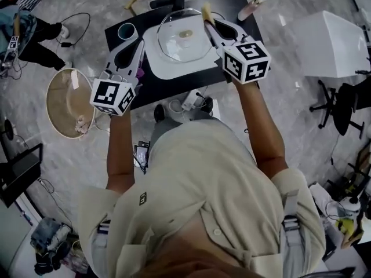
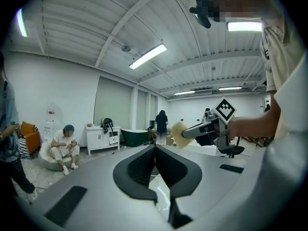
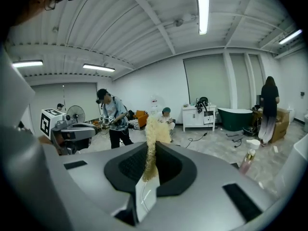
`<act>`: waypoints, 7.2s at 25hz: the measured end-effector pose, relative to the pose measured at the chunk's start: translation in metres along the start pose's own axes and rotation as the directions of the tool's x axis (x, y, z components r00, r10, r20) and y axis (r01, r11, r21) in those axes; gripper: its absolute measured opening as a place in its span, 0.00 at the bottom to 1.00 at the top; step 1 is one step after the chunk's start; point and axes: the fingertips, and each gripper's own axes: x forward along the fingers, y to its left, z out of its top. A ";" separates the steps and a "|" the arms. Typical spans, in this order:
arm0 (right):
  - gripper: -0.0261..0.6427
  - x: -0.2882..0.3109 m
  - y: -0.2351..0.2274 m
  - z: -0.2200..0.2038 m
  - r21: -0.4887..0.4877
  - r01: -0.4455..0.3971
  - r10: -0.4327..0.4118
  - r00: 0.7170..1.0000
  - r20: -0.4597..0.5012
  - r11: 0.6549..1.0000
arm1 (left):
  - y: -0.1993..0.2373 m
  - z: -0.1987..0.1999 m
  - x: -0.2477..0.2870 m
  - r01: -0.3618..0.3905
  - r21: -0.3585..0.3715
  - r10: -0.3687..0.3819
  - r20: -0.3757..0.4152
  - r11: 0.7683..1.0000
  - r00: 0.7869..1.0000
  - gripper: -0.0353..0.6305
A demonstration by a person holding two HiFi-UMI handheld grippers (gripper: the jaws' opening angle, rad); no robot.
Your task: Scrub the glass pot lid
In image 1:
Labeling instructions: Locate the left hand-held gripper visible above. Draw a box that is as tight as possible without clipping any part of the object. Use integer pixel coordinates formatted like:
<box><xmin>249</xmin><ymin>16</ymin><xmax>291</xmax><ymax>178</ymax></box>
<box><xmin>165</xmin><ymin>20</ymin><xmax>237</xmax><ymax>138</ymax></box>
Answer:
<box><xmin>89</xmin><ymin>38</ymin><xmax>146</xmax><ymax>116</ymax></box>

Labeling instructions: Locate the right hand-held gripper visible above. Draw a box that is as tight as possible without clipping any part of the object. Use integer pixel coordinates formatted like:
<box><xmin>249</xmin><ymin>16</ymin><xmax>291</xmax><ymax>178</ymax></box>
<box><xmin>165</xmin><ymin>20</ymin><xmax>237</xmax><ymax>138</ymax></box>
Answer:
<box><xmin>203</xmin><ymin>13</ymin><xmax>272</xmax><ymax>85</ymax></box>

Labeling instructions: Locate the yellow sponge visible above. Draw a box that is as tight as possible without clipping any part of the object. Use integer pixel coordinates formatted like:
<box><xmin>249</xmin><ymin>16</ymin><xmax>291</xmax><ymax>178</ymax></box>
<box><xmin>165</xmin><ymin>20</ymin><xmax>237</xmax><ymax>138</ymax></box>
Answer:
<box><xmin>201</xmin><ymin>2</ymin><xmax>216</xmax><ymax>26</ymax></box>

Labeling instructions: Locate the person's left forearm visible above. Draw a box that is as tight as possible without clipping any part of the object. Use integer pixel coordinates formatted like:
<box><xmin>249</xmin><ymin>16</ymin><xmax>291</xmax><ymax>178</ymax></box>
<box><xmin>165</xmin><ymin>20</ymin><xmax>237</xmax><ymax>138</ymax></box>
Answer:
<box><xmin>105</xmin><ymin>108</ymin><xmax>140</xmax><ymax>194</ymax></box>

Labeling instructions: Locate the person's right forearm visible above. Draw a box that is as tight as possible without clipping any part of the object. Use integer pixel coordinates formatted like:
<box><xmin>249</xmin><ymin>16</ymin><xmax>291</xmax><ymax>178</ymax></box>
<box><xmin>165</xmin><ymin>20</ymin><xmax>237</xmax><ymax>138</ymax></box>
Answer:
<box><xmin>232</xmin><ymin>78</ymin><xmax>289</xmax><ymax>175</ymax></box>

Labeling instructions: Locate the teal cup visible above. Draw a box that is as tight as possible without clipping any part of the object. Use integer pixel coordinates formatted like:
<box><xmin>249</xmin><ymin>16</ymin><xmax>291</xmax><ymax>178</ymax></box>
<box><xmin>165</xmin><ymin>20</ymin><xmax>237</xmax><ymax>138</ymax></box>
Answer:
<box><xmin>117</xmin><ymin>22</ymin><xmax>137</xmax><ymax>41</ymax></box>

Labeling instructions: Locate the pink pump bottle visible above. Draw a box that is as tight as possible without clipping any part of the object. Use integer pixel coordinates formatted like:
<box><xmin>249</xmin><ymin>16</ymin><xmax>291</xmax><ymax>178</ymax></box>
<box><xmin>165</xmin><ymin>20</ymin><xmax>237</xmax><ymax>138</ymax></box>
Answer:
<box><xmin>237</xmin><ymin>0</ymin><xmax>270</xmax><ymax>22</ymax></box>

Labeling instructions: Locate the white square tray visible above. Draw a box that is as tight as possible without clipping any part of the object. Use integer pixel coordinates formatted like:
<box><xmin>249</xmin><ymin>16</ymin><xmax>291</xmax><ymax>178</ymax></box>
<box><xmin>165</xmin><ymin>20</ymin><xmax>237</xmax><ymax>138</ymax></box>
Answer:
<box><xmin>143</xmin><ymin>17</ymin><xmax>219</xmax><ymax>81</ymax></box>

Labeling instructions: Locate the person's black shoe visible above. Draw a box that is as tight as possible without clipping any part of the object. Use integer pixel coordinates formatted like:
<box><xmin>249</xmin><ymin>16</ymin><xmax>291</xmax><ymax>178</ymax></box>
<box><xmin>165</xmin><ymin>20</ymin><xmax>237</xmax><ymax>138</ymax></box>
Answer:
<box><xmin>154</xmin><ymin>104</ymin><xmax>166</xmax><ymax>123</ymax></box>
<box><xmin>202</xmin><ymin>95</ymin><xmax>214</xmax><ymax>113</ymax></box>

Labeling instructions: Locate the white power strip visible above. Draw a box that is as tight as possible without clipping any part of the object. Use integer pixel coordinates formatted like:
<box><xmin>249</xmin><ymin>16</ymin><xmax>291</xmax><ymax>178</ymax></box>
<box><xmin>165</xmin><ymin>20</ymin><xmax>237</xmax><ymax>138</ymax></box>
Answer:
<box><xmin>180</xmin><ymin>92</ymin><xmax>201</xmax><ymax>112</ymax></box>

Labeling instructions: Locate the round beige side table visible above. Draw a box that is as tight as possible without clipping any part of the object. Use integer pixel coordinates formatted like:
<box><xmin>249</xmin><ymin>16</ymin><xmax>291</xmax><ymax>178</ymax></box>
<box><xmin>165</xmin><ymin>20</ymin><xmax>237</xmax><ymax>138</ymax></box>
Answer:
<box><xmin>45</xmin><ymin>68</ymin><xmax>97</xmax><ymax>140</ymax></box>

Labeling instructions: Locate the small device with purple label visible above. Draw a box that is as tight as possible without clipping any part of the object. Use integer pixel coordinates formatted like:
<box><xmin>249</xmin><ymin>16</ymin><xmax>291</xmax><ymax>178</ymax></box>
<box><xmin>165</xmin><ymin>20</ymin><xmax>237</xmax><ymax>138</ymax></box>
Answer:
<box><xmin>133</xmin><ymin>141</ymin><xmax>151</xmax><ymax>168</ymax></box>

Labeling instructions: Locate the white box table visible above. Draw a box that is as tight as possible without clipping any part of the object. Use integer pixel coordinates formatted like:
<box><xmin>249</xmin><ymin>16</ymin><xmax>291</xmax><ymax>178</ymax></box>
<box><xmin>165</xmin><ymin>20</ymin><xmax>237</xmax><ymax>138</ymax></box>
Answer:
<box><xmin>291</xmin><ymin>10</ymin><xmax>371</xmax><ymax>79</ymax></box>

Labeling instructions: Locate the black office chair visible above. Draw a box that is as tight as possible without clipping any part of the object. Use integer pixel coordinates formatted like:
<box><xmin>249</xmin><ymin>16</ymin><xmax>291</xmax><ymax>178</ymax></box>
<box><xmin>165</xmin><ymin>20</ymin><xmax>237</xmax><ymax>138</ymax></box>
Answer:
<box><xmin>308</xmin><ymin>79</ymin><xmax>371</xmax><ymax>140</ymax></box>

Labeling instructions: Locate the person's beige shirt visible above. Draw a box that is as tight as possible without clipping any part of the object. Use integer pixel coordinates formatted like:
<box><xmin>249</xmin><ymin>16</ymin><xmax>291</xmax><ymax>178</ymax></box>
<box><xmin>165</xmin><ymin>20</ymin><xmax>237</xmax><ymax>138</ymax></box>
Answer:
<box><xmin>77</xmin><ymin>117</ymin><xmax>328</xmax><ymax>278</ymax></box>

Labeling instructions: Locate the black flat monitor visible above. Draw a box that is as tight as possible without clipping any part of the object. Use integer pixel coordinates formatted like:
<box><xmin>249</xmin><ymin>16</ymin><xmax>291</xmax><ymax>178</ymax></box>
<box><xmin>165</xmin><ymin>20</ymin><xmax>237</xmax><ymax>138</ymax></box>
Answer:
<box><xmin>0</xmin><ymin>142</ymin><xmax>44</xmax><ymax>209</ymax></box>

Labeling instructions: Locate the yellow green toy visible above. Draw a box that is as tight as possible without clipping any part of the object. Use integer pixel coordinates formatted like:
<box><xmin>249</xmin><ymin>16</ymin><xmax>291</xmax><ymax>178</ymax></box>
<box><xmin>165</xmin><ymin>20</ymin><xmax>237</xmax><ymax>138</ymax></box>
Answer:
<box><xmin>335</xmin><ymin>217</ymin><xmax>362</xmax><ymax>236</ymax></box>

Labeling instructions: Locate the black cable with adapter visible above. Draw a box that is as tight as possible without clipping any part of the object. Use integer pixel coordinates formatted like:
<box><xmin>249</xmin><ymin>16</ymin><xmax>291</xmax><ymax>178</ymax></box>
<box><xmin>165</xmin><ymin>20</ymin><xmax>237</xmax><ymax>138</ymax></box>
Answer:
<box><xmin>54</xmin><ymin>12</ymin><xmax>92</xmax><ymax>49</ymax></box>

